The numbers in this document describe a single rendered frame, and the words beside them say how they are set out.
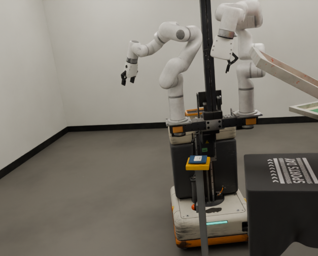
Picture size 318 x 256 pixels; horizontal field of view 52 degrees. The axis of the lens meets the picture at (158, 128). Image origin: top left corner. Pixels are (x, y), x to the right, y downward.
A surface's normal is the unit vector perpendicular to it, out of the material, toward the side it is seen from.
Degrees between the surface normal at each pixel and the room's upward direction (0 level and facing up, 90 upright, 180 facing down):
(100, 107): 90
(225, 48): 92
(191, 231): 90
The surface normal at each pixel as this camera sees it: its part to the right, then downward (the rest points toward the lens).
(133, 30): -0.21, 0.31
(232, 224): 0.03, 0.29
